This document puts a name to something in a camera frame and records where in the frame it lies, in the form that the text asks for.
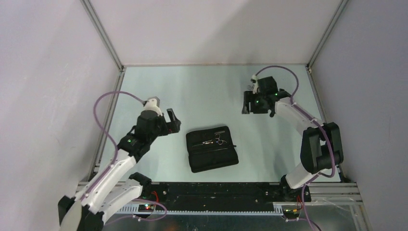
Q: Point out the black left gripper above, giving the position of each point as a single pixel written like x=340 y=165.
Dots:
x=170 y=127

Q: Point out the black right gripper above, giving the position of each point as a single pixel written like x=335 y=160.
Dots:
x=248 y=97

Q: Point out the black zip tool case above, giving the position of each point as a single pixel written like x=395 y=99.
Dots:
x=208 y=157

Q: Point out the silver straight scissors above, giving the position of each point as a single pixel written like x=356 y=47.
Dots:
x=215 y=140

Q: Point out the silver thinning scissors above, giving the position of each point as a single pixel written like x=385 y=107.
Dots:
x=250 y=87

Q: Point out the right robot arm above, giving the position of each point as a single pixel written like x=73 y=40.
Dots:
x=321 y=146

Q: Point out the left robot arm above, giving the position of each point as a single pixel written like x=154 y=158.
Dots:
x=90 y=208

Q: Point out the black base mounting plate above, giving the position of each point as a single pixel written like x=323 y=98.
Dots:
x=232 y=196

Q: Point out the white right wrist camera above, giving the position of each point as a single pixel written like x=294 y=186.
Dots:
x=255 y=86

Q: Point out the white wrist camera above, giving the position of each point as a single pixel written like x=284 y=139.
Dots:
x=255 y=86
x=152 y=104

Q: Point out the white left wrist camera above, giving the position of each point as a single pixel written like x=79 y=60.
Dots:
x=152 y=104

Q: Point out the aluminium right table rail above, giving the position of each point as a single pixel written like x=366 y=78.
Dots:
x=317 y=94

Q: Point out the aluminium table rail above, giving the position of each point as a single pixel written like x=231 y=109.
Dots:
x=317 y=94
x=106 y=123

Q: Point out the aluminium left table rail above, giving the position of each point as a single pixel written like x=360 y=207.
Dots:
x=106 y=123

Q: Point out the grey slotted cable duct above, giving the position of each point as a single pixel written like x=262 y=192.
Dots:
x=142 y=209

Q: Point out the aluminium corner frame post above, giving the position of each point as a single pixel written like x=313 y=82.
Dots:
x=327 y=32

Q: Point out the aluminium left corner post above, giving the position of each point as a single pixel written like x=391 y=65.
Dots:
x=98 y=25

